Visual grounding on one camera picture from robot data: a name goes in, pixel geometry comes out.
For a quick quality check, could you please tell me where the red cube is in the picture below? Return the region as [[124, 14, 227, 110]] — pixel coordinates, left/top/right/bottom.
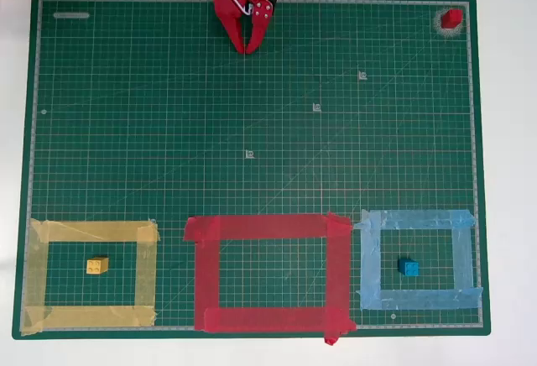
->
[[441, 8, 464, 30]]

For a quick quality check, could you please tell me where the red tape square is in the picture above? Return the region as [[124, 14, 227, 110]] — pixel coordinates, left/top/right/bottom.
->
[[183, 211, 358, 347]]

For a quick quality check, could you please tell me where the blue tape square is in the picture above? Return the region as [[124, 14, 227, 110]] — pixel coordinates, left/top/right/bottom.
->
[[353, 208, 484, 311]]

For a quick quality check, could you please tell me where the yellow cube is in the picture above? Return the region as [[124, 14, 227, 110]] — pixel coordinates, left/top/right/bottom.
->
[[86, 256, 110, 275]]

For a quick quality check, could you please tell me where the blue cube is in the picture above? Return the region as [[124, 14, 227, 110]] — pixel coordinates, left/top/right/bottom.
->
[[397, 257, 421, 278]]

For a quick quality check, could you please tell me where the yellow tape square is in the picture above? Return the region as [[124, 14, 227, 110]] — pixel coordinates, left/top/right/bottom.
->
[[20, 217, 161, 337]]

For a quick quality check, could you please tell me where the green cutting mat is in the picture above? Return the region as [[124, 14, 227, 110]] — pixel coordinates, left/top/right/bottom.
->
[[11, 0, 492, 341]]

